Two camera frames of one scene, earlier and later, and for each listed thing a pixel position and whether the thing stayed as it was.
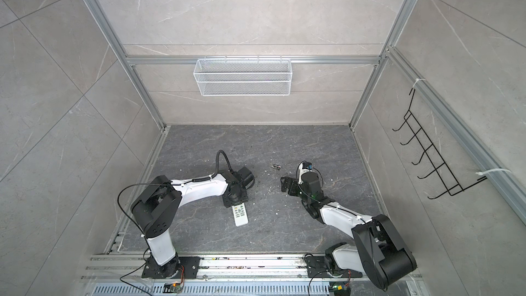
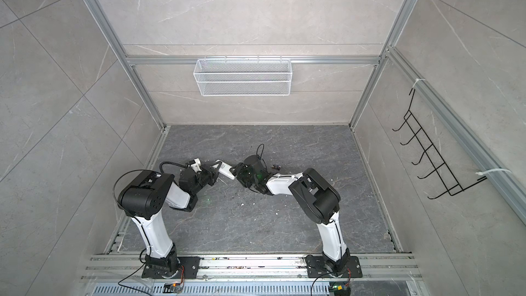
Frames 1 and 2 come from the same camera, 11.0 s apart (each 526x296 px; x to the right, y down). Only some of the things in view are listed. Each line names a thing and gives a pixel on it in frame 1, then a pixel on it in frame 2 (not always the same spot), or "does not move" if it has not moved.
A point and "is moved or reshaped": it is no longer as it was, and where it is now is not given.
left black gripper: [232, 202] → [212, 173]
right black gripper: [285, 186] → [239, 172]
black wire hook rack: [448, 179] does not move
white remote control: [240, 214] is moved or reshaped
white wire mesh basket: [243, 77] does not move
